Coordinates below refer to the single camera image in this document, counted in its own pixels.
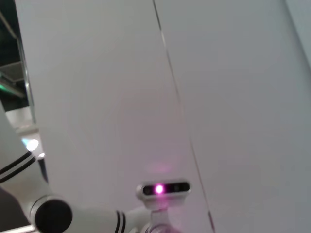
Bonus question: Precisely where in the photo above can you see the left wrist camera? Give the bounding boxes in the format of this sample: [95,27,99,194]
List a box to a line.
[135,178,193,233]

